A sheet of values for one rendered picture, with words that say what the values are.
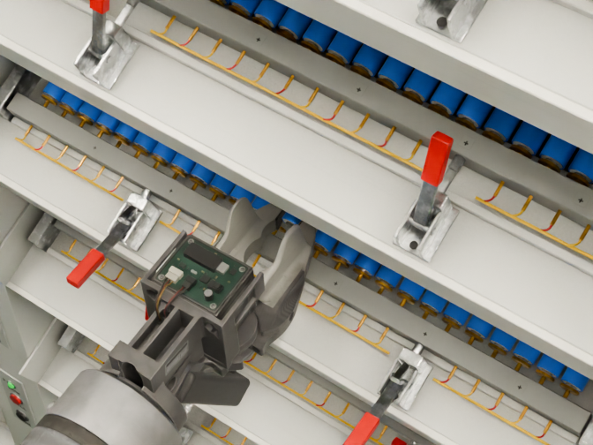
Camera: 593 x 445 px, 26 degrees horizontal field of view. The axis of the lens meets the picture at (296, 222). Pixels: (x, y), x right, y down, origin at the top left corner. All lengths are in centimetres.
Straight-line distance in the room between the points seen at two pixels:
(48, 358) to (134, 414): 63
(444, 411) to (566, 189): 25
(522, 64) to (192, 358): 37
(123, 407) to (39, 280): 47
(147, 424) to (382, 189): 22
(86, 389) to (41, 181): 31
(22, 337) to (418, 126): 70
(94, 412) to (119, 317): 42
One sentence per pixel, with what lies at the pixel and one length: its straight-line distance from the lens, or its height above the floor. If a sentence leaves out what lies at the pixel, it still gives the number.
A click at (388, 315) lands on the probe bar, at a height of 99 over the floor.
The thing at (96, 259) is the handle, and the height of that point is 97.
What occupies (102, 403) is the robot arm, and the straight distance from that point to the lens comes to 87.
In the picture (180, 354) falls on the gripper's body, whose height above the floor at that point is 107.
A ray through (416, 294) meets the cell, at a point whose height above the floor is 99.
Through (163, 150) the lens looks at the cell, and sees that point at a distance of 109.
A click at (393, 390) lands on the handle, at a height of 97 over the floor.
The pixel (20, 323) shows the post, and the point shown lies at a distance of 141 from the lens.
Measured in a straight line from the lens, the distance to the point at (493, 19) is 69.
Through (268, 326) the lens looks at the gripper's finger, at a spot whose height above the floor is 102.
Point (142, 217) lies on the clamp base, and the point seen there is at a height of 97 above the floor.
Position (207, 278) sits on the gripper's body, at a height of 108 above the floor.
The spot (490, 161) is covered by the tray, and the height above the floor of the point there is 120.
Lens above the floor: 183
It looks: 53 degrees down
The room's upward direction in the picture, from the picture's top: straight up
